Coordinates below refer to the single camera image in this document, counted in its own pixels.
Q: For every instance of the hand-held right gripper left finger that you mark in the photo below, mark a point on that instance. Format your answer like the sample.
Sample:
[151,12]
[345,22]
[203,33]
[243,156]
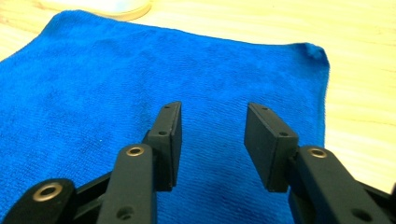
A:
[163,146]

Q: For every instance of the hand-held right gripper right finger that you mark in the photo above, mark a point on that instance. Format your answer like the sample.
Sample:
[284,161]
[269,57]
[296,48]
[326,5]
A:
[271,146]

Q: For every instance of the blue towel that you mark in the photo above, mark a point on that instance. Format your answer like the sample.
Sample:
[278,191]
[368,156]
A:
[124,93]

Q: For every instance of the white dish with wooden base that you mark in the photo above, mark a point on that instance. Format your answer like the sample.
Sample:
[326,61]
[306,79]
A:
[102,7]

